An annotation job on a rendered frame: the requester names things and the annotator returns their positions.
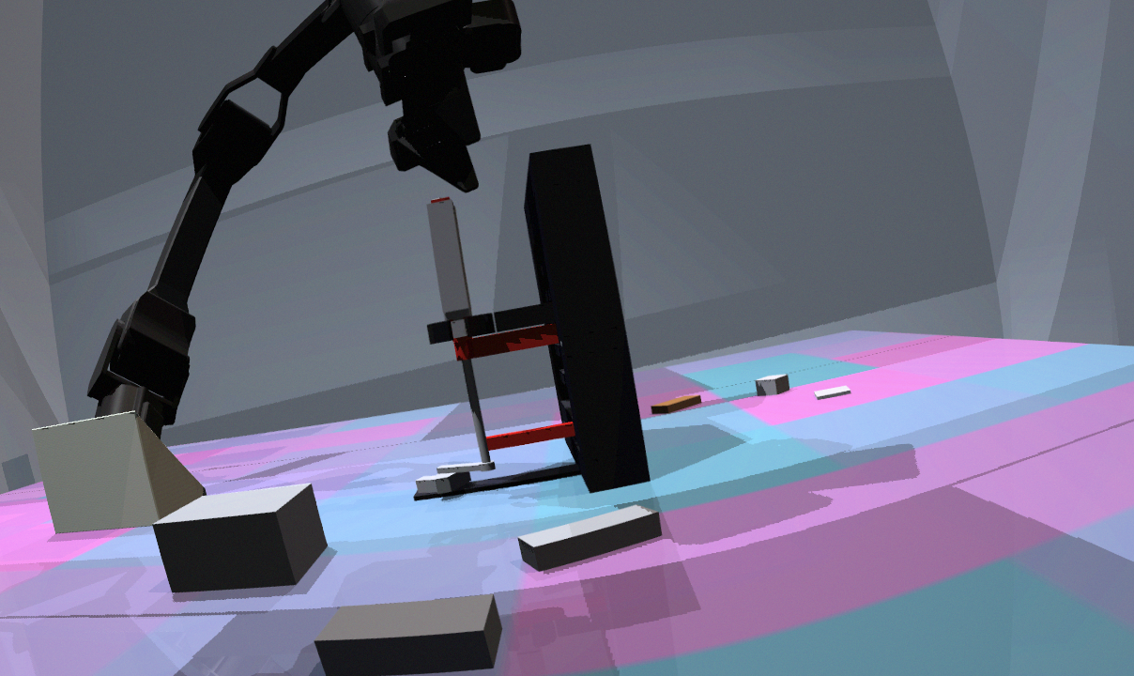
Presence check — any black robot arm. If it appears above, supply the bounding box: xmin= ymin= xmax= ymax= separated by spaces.
xmin=87 ymin=0 xmax=522 ymax=439

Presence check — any white flat bar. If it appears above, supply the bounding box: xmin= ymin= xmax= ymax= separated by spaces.
xmin=814 ymin=386 xmax=851 ymax=400

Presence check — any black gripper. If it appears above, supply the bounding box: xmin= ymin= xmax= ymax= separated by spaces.
xmin=358 ymin=0 xmax=481 ymax=192

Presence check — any orange flat bar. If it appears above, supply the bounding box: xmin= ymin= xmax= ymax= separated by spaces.
xmin=651 ymin=395 xmax=701 ymax=414

